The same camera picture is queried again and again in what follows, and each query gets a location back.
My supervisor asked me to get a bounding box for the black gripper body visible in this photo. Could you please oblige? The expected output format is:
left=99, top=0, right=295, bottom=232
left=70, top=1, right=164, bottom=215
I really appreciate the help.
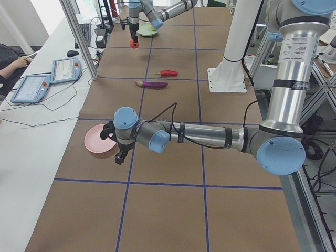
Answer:
left=120, top=17, right=139, bottom=36
left=100, top=121, right=131, bottom=158

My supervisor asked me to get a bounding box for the red pomegranate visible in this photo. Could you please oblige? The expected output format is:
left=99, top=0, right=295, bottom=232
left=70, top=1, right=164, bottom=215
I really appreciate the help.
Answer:
left=130, top=39, right=140, bottom=49

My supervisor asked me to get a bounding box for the red chili pepper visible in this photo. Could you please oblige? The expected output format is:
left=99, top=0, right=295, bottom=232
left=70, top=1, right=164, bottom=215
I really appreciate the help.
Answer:
left=156, top=70, right=179, bottom=77

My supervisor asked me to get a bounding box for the purple eggplant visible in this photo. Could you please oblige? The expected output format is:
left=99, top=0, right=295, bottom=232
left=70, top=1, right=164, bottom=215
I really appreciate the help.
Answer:
left=134, top=80, right=168, bottom=89

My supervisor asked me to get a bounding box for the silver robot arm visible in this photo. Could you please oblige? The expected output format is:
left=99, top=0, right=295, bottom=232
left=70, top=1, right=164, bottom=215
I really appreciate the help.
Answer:
left=99, top=8, right=305, bottom=183
left=120, top=0, right=197, bottom=48

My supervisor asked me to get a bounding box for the person hand at desk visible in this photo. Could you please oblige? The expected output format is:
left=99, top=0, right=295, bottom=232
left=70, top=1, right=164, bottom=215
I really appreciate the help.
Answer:
left=12, top=57, right=33, bottom=69

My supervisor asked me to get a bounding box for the green plate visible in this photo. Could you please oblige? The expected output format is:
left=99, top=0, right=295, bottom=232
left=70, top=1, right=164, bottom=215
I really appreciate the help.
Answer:
left=137, top=23, right=159, bottom=37

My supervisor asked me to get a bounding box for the pink plate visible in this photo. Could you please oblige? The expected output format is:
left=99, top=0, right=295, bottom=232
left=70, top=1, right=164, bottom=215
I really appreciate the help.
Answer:
left=83, top=124, right=117, bottom=159

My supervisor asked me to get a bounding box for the black power adapter box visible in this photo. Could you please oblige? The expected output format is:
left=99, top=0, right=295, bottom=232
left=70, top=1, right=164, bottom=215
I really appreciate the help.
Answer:
left=95, top=29, right=107, bottom=49

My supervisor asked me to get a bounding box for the black keyboard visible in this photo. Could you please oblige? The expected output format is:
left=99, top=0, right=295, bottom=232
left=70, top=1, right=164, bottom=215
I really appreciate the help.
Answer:
left=79, top=23, right=91, bottom=47

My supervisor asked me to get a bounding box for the black computer mouse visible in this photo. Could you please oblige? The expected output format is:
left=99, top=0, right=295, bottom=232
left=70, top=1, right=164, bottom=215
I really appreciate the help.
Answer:
left=67, top=50, right=79, bottom=58

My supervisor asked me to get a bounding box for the far teach pendant tablet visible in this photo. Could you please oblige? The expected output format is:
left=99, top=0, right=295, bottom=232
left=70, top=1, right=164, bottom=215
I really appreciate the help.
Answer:
left=50, top=57, right=81, bottom=84

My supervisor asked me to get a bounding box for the teach pendant tablet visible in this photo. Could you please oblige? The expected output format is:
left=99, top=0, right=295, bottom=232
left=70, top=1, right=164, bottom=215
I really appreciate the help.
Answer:
left=50, top=57, right=81, bottom=84
left=11, top=75, right=51, bottom=103

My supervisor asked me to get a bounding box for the near teach pendant tablet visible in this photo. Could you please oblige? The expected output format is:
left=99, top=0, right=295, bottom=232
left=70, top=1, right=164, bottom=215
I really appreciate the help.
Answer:
left=11, top=75, right=51, bottom=103

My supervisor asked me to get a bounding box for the aluminium frame post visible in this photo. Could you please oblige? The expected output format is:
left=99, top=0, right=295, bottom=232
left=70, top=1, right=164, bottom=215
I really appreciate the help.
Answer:
left=59, top=0, right=98, bottom=80

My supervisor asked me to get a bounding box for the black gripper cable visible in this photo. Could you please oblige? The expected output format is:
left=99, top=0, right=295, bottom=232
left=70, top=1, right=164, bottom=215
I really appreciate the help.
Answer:
left=146, top=102, right=232, bottom=149

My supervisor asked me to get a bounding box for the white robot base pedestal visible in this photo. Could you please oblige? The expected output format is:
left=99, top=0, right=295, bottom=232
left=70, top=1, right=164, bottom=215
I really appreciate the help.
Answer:
left=207, top=0, right=263, bottom=93

